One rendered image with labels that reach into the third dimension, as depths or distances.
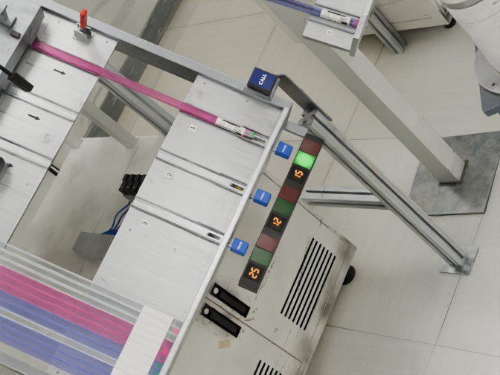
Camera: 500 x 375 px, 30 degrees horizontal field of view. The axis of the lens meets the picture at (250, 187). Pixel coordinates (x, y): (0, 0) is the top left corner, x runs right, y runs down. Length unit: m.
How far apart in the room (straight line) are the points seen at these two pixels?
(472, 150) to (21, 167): 1.24
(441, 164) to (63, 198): 1.01
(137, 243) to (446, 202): 1.00
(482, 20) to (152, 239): 0.74
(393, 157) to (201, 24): 1.48
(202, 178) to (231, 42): 1.91
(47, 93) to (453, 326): 1.10
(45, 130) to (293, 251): 0.77
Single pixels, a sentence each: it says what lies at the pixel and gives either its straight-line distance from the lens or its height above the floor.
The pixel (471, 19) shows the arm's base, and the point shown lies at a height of 0.86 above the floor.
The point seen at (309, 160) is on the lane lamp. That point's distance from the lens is 1.87.
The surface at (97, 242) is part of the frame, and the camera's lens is 2.23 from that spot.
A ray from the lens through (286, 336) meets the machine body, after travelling 2.37.
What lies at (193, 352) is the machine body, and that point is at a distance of 2.17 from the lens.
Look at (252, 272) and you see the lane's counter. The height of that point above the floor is 0.66.
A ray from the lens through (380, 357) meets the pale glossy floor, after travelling 2.39.
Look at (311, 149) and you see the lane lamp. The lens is 1.88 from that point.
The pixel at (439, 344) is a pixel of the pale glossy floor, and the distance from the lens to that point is 2.32.
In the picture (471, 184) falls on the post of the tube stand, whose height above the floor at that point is 0.01.
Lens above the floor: 1.78
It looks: 35 degrees down
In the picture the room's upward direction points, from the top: 51 degrees counter-clockwise
